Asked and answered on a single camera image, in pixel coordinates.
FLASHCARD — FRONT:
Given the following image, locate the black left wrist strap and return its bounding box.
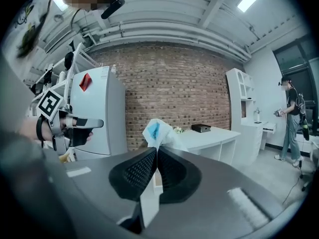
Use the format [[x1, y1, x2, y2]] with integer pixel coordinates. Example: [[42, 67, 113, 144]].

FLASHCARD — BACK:
[[35, 114, 48, 142]]

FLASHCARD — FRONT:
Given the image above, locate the small ceiling light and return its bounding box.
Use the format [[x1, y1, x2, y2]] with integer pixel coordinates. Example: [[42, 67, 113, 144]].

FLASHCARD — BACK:
[[51, 0, 69, 12]]

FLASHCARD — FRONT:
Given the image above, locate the white desk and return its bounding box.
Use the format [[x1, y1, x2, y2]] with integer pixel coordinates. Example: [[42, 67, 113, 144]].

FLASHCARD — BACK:
[[174, 126, 241, 164]]

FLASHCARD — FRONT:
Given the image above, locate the person's left forearm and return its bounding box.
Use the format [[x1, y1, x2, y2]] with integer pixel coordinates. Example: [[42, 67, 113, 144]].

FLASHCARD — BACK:
[[19, 117, 53, 143]]

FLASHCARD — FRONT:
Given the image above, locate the dark window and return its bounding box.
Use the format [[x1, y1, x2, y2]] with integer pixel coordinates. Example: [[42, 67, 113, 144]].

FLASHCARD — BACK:
[[272, 33, 319, 139]]

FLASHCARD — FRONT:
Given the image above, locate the person's left hand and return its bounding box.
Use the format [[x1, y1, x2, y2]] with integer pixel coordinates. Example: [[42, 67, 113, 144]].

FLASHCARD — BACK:
[[59, 111, 78, 130]]

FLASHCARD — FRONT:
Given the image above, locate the black head camera mount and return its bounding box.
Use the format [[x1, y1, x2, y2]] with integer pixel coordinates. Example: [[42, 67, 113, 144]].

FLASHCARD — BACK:
[[100, 0, 126, 20]]

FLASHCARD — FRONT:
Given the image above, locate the black box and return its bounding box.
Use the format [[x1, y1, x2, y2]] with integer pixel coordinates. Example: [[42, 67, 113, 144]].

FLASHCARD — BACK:
[[191, 123, 211, 133]]

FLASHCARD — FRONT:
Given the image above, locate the white low cabinet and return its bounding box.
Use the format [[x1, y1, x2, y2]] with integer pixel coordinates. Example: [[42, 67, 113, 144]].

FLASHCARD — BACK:
[[240, 119, 278, 157]]

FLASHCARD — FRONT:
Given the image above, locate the white tall cabinet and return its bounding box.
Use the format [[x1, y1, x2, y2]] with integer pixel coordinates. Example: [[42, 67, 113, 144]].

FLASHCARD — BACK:
[[225, 68, 257, 156]]

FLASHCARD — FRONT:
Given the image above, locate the grey refrigerator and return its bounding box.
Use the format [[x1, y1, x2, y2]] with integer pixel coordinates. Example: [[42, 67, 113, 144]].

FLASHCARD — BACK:
[[70, 67, 128, 157]]

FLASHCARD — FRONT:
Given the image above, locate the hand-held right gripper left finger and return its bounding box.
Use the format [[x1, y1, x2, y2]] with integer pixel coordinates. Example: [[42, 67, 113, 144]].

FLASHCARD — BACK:
[[62, 146, 159, 224]]

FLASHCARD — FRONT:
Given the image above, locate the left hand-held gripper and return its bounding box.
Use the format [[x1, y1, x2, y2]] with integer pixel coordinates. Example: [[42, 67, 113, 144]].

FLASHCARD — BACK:
[[35, 89, 104, 147]]

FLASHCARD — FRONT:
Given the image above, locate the red sticker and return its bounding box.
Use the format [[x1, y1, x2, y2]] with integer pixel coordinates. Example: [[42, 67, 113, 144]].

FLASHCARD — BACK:
[[79, 73, 93, 92]]

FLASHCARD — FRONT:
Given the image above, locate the thin black floor cable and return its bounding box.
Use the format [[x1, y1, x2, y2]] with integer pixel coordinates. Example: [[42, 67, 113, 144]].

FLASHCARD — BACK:
[[282, 158, 308, 206]]

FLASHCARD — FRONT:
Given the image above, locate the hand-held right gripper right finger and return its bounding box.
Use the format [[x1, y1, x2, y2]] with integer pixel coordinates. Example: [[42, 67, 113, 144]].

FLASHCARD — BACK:
[[158, 145, 285, 231]]

